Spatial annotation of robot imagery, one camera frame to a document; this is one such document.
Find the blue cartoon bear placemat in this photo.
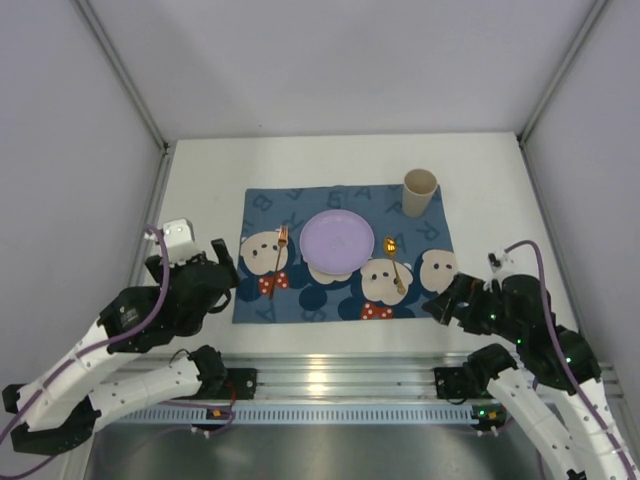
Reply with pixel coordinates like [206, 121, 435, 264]
[232, 184, 458, 324]

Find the purple plastic plate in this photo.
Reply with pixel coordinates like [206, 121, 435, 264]
[299, 209, 375, 275]

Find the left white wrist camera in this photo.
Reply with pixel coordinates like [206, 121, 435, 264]
[162, 218, 203, 266]

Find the copper fork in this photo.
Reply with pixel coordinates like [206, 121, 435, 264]
[268, 225, 289, 300]

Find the gold spoon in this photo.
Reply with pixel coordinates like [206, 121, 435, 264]
[383, 236, 406, 295]

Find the slotted cable duct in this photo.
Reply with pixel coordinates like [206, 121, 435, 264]
[121, 403, 507, 426]

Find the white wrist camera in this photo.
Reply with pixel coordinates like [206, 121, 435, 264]
[487, 249, 515, 282]
[162, 218, 203, 266]

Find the aluminium mounting rail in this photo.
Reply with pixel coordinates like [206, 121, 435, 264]
[114, 352, 619, 404]

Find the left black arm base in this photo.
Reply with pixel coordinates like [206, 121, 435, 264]
[217, 368, 258, 401]

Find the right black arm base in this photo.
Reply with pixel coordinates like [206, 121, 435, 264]
[434, 367, 491, 403]

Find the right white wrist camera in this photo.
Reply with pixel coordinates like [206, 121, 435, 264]
[487, 249, 515, 282]

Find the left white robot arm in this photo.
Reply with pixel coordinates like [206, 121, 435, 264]
[1, 239, 239, 456]

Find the beige cup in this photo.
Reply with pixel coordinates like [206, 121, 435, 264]
[402, 169, 438, 218]

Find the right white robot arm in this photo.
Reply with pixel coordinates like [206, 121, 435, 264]
[423, 273, 639, 479]

